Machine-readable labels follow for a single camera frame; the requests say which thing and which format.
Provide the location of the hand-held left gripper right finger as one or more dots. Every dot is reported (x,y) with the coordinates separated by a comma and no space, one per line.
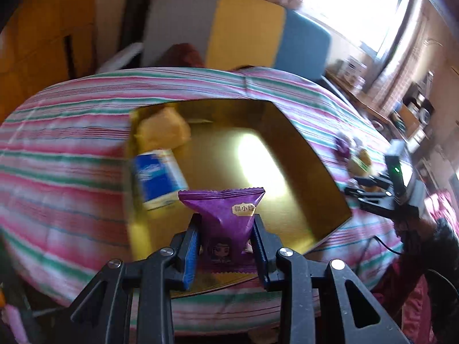
(259,254)

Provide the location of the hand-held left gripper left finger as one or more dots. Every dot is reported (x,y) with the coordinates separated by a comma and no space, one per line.
(190,254)

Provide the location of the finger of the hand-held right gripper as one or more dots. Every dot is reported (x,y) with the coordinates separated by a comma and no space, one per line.
(371,181)
(365,194)

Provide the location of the purple snack packet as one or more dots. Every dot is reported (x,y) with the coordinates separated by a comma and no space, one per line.
(343,145)
(224,222)

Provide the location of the gold cardboard box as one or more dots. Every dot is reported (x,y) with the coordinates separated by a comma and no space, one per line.
(222,157)

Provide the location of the person's right forearm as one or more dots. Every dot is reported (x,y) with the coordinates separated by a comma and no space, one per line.
(446,254)

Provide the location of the person's right hand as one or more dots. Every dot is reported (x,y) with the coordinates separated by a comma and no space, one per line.
(426,225)

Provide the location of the yellow snack packet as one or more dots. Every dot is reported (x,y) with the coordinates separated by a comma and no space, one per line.
(363,163)
(163,129)

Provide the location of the wooden desk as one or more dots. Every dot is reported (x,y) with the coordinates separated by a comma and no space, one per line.
(358,104)

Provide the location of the blue white tissue pack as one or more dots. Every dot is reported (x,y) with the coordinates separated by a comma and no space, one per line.
(157,177)

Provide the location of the red quilt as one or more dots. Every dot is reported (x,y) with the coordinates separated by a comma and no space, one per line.
(412,294)

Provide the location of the white box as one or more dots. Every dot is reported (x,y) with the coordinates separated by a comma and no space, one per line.
(353,73)

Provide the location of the beige curtain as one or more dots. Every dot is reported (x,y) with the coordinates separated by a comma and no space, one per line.
(401,61)

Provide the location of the striped bedsheet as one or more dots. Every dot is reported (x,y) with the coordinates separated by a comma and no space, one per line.
(71,132)

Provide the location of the window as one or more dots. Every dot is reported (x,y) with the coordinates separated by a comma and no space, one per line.
(351,3)

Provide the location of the grey yellow blue headboard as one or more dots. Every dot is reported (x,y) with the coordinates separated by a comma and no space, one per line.
(244,28)

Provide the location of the dark red pillow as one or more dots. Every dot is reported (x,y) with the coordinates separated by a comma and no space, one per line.
(183,55)

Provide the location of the orange wooden wardrobe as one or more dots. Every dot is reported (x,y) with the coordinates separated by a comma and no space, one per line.
(39,25)

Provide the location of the black bed post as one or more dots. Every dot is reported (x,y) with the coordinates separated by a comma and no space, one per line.
(134,10)

